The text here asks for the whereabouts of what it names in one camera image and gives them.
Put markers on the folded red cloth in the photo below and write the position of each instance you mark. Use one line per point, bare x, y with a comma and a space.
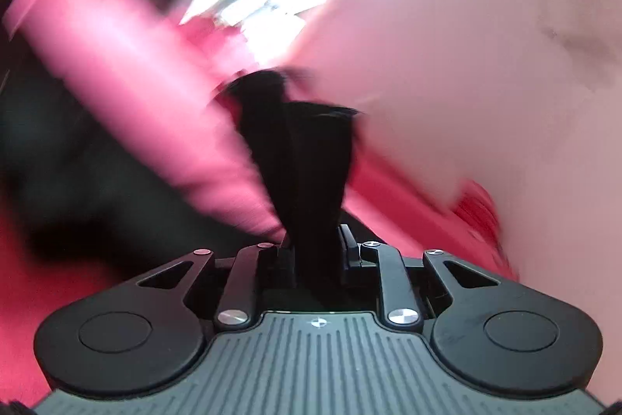
478, 208

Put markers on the black pants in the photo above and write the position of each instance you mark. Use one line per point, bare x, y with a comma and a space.
311, 177

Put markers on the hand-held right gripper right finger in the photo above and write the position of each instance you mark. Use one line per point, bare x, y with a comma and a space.
388, 269

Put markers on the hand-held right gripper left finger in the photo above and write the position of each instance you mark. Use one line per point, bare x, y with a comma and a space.
245, 269

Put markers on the red terry bed cover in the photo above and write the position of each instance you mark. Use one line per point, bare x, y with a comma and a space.
39, 322

